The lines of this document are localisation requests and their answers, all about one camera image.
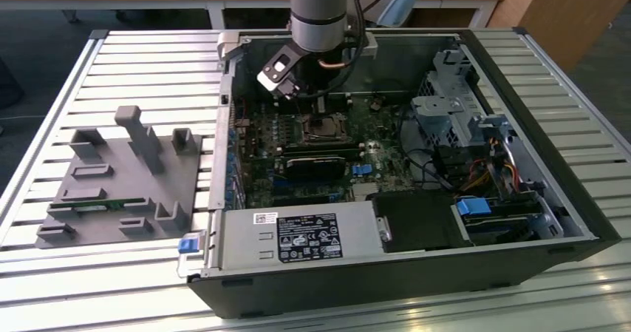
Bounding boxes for metal socket cover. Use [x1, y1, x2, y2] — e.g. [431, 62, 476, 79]
[300, 114, 348, 143]

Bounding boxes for silver CPU plate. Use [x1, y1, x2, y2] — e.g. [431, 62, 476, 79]
[312, 119, 339, 136]

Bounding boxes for CPU socket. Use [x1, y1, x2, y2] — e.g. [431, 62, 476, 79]
[298, 112, 351, 145]

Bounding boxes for black installed RAM sticks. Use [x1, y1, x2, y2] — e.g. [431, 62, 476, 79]
[282, 142, 360, 156]

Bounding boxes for green motherboard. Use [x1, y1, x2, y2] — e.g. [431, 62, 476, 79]
[228, 95, 426, 211]

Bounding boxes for black graphics card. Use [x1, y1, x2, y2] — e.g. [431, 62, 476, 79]
[283, 154, 347, 182]

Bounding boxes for pale blue teach pendant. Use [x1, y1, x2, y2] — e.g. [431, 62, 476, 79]
[378, 0, 426, 28]

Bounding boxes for grey metal drive cage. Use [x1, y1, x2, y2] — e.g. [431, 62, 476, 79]
[410, 49, 496, 149]

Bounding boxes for small silver heatsink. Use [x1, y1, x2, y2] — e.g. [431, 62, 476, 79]
[354, 183, 380, 200]

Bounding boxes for silver power supply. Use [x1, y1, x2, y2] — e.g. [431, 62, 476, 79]
[216, 208, 387, 271]

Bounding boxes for blue disk carrier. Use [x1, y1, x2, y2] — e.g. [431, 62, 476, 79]
[456, 197, 492, 221]

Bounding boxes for grey parts rack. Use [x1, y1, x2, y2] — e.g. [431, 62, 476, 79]
[33, 104, 208, 250]

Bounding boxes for blue case latch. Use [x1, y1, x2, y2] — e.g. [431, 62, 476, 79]
[177, 235, 199, 256]

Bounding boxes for green RAM stick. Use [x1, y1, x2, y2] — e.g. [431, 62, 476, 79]
[48, 197, 149, 213]

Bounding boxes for wooden cabinet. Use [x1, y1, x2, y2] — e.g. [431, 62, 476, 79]
[486, 0, 631, 73]

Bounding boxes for black open PC case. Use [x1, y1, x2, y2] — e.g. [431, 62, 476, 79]
[184, 27, 622, 320]

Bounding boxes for black wire bundle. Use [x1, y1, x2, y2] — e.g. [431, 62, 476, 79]
[402, 145, 463, 193]

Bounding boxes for orange and yellow wires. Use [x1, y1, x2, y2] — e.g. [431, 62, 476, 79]
[467, 135, 524, 193]

